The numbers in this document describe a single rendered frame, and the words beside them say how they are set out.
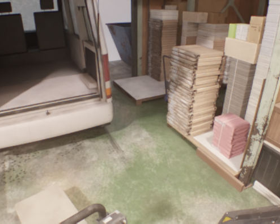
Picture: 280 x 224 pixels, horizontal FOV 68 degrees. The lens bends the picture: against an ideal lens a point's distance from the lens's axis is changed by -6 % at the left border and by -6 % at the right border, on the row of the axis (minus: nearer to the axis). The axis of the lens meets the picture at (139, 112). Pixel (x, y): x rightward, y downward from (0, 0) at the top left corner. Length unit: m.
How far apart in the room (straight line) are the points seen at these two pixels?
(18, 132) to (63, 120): 0.47
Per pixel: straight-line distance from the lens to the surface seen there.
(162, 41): 4.33
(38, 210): 1.94
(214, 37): 4.23
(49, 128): 2.45
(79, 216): 1.09
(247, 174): 2.34
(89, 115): 2.49
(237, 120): 2.54
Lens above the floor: 1.61
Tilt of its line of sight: 27 degrees down
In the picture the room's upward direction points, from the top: straight up
